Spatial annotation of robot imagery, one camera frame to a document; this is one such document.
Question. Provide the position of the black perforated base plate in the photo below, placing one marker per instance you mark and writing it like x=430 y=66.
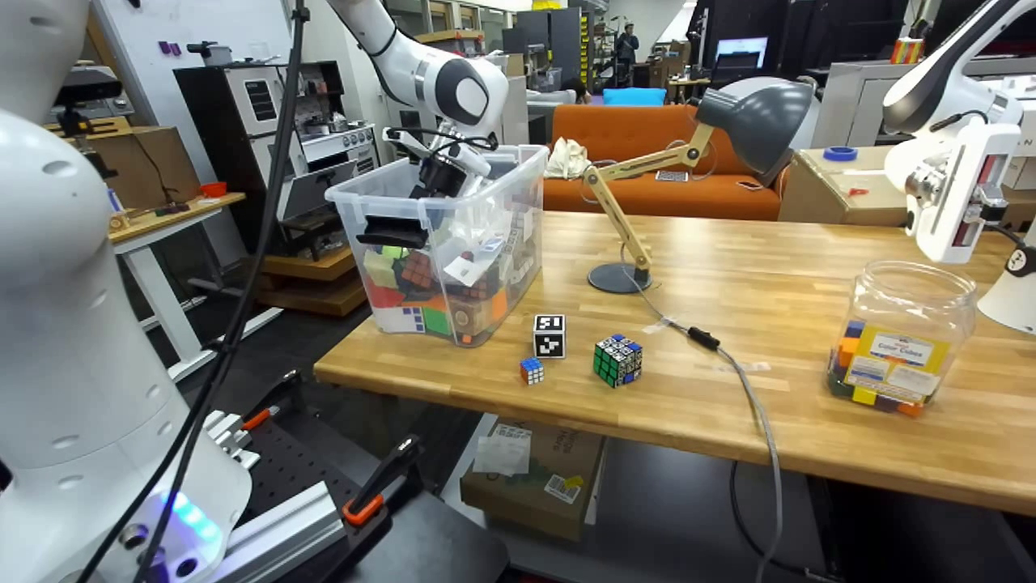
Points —
x=430 y=552

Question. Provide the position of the small red tray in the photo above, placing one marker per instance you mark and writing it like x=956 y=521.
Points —
x=214 y=188

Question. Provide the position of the lit blue computer screen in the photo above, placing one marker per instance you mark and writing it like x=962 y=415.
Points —
x=738 y=54

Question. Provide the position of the tan wooden box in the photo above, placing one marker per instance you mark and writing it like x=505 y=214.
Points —
x=828 y=196

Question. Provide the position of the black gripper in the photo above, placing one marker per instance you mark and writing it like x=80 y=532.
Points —
x=442 y=178

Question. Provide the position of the red orange cube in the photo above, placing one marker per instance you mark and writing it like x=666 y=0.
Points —
x=393 y=298

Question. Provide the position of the low wooden shelf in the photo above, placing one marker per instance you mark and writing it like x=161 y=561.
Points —
x=308 y=295

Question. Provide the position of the white cube with dark tag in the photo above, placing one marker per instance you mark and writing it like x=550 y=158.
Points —
x=460 y=271

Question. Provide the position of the silver extrusion bracket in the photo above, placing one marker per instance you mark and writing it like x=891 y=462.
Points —
x=226 y=432

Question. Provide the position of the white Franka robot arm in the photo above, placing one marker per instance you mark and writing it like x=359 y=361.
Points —
x=85 y=432

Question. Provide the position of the white-legged wooden side desk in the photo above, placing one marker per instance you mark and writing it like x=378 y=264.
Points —
x=161 y=285

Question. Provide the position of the orange sofa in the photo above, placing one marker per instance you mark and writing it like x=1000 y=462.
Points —
x=649 y=134

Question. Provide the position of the black white tag cube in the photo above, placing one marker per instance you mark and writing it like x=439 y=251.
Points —
x=549 y=340

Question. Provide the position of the aluminium extrusion bar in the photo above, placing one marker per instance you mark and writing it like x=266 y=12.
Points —
x=284 y=528

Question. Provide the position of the blue round lid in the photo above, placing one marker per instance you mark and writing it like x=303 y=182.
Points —
x=839 y=154

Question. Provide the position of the blue green stickered Rubik's cube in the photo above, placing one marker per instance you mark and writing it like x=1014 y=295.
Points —
x=617 y=363

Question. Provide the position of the wooden desk lamp gray shade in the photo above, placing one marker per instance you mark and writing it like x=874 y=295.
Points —
x=755 y=114

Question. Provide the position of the clear jar of colored blocks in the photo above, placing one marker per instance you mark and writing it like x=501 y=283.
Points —
x=918 y=304

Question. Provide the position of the black orange clamp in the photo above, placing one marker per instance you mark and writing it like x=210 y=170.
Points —
x=384 y=482
x=282 y=390

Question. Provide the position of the cardboard box with labels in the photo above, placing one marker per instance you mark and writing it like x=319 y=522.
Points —
x=538 y=465

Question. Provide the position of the black white equipment rack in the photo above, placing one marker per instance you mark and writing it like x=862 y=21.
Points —
x=214 y=107

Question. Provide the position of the blue box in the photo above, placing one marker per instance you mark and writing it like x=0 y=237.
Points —
x=636 y=94

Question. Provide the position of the clear plastic storage bin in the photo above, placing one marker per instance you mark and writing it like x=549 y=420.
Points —
x=519 y=196

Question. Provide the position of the pale yellow green cube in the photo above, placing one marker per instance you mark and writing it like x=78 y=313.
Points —
x=385 y=267

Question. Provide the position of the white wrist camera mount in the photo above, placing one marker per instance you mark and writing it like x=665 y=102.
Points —
x=474 y=160

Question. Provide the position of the black camera on stand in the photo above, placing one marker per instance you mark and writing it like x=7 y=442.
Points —
x=104 y=92

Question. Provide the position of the white curved base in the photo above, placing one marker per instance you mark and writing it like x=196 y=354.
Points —
x=1006 y=304

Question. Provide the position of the orange cylinder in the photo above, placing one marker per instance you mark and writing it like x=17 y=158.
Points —
x=906 y=49

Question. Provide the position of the blue red labelled bottle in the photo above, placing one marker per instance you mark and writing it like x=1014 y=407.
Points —
x=115 y=198

